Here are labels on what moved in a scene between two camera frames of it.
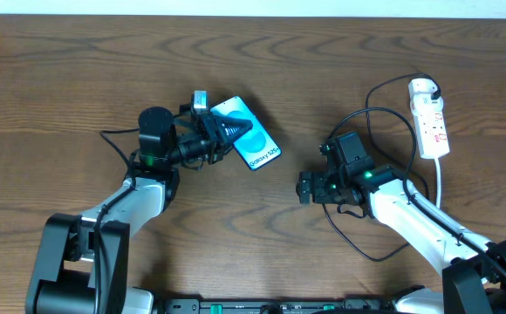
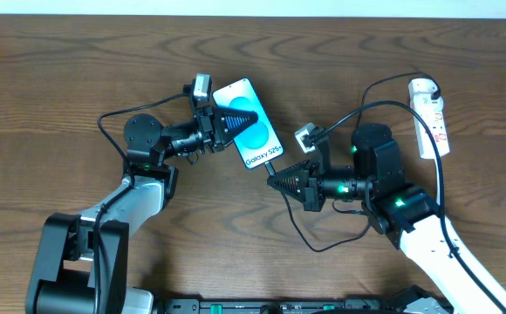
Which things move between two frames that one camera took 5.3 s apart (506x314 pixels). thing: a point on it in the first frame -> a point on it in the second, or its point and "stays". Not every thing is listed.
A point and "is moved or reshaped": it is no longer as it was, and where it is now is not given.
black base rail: (283, 306) stays
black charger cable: (391, 153) -> (347, 244)
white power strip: (429, 122) stays
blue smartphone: (258, 147) is moved or reshaped
